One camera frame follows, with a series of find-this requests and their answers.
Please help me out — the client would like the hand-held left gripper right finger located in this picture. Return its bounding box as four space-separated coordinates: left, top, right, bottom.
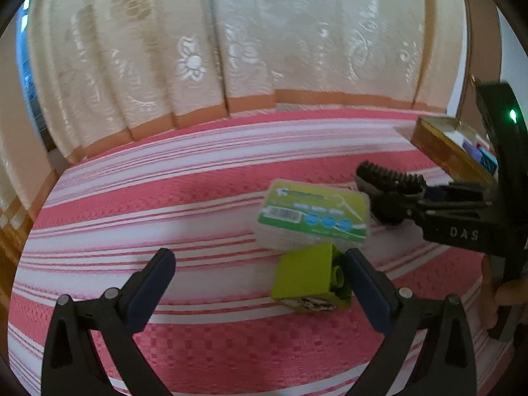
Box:
342 248 480 396

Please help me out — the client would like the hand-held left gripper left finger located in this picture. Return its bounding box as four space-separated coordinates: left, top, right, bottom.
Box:
41 247 177 396

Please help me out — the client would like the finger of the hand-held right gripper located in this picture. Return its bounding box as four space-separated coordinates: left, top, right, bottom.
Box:
425 181 496 206
372 196 430 227

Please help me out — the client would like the gold tin box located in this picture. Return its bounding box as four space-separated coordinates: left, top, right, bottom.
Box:
394 116 502 187

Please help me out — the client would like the lime green toy block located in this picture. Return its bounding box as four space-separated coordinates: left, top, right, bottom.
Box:
271 243 352 313

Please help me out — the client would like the person's right hand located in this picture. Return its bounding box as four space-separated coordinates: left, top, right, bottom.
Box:
479 251 528 331

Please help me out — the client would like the blue toy brick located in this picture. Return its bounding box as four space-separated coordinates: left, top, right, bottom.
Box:
478 144 498 175

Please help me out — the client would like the pink white striped bedspread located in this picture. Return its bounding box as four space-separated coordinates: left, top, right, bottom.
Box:
8 107 516 396

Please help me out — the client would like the clear plastic box green label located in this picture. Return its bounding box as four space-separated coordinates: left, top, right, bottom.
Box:
254 179 371 252

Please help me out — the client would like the brown wooden door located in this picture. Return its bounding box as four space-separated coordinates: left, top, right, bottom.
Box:
456 0 506 127

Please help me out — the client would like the cream floral lace curtain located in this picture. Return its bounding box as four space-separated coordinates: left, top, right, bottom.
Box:
0 29 59 306
25 0 476 166

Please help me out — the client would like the window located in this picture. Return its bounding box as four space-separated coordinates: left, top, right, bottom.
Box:
16 0 50 153

